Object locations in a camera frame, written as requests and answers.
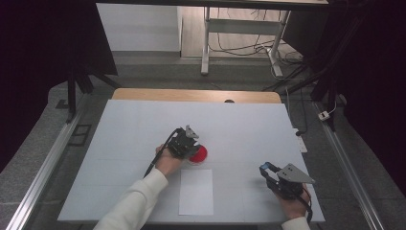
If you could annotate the wooden table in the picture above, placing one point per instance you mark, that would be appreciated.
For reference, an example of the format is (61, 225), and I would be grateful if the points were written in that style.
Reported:
(191, 95)

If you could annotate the aluminium rail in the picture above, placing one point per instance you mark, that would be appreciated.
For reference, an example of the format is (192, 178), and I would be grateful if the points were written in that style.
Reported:
(348, 166)
(44, 169)

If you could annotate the black curtain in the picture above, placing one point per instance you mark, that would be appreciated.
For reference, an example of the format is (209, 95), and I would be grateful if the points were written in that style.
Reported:
(376, 80)
(38, 64)

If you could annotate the white paper sheet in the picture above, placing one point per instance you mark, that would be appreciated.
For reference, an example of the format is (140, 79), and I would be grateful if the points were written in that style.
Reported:
(196, 195)

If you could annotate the white cabinet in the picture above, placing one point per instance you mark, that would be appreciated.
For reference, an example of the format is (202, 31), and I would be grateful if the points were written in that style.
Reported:
(137, 28)

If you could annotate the person's right hand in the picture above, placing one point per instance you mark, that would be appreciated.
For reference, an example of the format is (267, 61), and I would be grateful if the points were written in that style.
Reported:
(295, 207)

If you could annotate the person's left hand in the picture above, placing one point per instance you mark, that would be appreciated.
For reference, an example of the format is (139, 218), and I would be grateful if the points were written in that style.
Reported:
(167, 163)

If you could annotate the white desk frame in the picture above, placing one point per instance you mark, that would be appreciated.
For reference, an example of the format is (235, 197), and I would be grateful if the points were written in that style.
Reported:
(242, 26)

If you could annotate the white power adapter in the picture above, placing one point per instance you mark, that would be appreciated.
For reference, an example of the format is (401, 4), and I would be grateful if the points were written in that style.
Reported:
(324, 115)

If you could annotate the blue stamp cap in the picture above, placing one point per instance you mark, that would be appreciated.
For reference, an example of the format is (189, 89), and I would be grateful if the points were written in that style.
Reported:
(264, 166)

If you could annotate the round red ink pad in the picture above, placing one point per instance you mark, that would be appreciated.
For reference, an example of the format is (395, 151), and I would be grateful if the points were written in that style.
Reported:
(200, 155)

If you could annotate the black floor plate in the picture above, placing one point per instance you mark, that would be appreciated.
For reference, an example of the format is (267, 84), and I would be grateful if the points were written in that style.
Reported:
(79, 134)

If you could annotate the black stand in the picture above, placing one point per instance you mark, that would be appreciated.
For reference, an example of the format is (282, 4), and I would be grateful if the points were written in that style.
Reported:
(79, 80)
(322, 80)

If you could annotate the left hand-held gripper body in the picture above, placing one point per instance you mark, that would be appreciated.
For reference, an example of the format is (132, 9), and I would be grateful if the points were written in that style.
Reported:
(182, 145)

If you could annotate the dark table grommet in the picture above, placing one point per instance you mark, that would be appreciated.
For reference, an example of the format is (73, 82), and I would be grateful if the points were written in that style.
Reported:
(229, 101)

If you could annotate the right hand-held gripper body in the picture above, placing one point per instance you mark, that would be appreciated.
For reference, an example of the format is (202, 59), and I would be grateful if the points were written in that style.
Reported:
(287, 188)

